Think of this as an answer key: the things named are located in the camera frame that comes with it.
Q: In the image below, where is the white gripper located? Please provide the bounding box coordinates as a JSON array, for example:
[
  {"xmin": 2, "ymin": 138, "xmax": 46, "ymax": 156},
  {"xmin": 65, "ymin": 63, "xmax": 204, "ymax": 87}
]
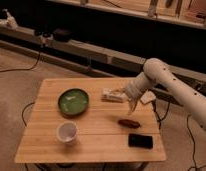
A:
[{"xmin": 111, "ymin": 82, "xmax": 142, "ymax": 112}]

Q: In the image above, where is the black eraser block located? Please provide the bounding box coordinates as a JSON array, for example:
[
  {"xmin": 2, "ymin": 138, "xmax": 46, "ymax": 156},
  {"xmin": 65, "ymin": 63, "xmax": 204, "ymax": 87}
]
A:
[{"xmin": 128, "ymin": 134, "xmax": 153, "ymax": 149}]

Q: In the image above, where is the black power adapter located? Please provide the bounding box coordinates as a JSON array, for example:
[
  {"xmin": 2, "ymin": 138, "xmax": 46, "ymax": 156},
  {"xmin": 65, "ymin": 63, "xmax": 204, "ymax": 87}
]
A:
[{"xmin": 53, "ymin": 29, "xmax": 72, "ymax": 42}]

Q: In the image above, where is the black cable on floor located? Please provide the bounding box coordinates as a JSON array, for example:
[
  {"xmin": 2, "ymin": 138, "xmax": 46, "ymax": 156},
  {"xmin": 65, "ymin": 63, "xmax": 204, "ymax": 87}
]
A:
[{"xmin": 0, "ymin": 46, "xmax": 42, "ymax": 75}]

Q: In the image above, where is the white crumpled cloth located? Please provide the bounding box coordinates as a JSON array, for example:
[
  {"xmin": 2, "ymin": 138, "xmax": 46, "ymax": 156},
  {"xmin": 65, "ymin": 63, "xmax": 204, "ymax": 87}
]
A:
[{"xmin": 0, "ymin": 9, "xmax": 18, "ymax": 29}]

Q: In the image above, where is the white ceramic cup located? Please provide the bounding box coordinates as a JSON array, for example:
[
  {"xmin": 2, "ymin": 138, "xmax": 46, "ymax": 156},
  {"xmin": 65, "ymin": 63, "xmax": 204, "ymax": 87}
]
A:
[{"xmin": 56, "ymin": 122, "xmax": 77, "ymax": 145}]

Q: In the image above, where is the black cable right side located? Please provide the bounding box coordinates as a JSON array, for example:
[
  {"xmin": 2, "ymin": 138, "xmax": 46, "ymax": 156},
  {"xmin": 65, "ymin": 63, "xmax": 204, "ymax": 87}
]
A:
[{"xmin": 185, "ymin": 114, "xmax": 206, "ymax": 171}]

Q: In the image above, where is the small white pad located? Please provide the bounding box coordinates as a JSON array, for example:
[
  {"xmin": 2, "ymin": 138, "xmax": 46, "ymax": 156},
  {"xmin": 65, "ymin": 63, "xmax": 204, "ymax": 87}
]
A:
[{"xmin": 140, "ymin": 91, "xmax": 156, "ymax": 104}]

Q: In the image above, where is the green bowl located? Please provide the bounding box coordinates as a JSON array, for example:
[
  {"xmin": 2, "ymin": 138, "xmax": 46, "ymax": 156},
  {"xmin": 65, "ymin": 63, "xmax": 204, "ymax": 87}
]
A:
[{"xmin": 58, "ymin": 88, "xmax": 89, "ymax": 116}]

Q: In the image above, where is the brown oblong snack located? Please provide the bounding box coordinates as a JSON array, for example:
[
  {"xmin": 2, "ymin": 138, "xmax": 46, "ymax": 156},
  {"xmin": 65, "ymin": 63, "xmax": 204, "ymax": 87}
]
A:
[{"xmin": 118, "ymin": 119, "xmax": 140, "ymax": 129}]

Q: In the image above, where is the white rectangular box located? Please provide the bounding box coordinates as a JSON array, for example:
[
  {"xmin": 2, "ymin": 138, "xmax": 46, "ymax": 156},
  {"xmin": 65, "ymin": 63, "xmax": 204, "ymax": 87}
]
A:
[{"xmin": 101, "ymin": 88, "xmax": 126, "ymax": 103}]

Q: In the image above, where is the wooden table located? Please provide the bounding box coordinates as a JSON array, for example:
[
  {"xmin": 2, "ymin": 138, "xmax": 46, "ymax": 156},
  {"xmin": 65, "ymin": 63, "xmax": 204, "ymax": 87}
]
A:
[{"xmin": 15, "ymin": 78, "xmax": 166, "ymax": 163}]

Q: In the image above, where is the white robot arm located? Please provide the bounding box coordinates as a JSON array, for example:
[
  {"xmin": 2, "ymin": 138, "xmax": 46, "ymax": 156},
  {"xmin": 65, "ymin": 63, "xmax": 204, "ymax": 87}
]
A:
[{"xmin": 117, "ymin": 58, "xmax": 206, "ymax": 132}]

